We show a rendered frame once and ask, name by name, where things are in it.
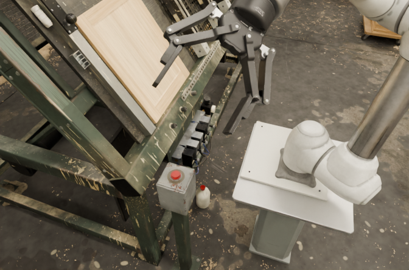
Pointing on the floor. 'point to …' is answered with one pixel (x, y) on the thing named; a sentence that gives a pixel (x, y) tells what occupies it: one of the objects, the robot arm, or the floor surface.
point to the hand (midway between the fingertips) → (195, 104)
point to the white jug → (202, 197)
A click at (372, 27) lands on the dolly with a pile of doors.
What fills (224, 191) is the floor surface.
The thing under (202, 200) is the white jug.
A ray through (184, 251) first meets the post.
